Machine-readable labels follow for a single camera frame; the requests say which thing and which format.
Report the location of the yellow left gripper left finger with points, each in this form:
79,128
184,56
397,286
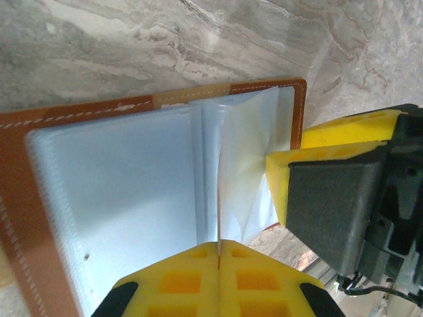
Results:
185,280

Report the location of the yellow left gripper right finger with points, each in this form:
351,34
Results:
257,284

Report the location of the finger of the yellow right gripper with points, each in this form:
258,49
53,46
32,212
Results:
277,185
347,130

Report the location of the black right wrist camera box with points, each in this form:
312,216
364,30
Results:
330,211

